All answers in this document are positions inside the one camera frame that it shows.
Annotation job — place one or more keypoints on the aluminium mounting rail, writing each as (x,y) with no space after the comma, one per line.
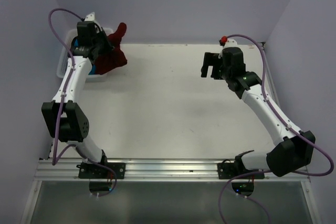
(137,170)

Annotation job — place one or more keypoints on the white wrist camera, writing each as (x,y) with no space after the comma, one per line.
(91,17)
(229,45)

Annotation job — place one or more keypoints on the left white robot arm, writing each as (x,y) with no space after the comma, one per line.
(65,120)

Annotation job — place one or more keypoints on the blue t shirt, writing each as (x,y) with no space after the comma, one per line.
(92,70)

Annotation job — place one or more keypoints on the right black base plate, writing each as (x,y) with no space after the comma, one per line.
(230,168)

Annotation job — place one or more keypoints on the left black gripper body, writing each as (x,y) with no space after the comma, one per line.
(102,42)

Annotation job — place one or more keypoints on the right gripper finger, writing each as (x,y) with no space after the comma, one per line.
(209,59)
(204,70)

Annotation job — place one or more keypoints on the white plastic basket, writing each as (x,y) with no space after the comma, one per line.
(63,60)

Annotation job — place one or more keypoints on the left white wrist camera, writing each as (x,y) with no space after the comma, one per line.
(91,17)

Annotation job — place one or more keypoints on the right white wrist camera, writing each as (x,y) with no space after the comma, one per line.
(229,45)

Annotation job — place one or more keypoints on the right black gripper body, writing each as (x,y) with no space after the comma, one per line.
(220,72)

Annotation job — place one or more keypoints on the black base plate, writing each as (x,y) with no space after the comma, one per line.
(230,168)
(102,170)

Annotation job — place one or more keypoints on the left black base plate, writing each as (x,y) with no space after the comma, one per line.
(102,170)

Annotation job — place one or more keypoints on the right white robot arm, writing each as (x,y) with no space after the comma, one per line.
(292,149)

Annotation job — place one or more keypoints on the dark red t shirt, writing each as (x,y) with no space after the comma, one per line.
(116,57)

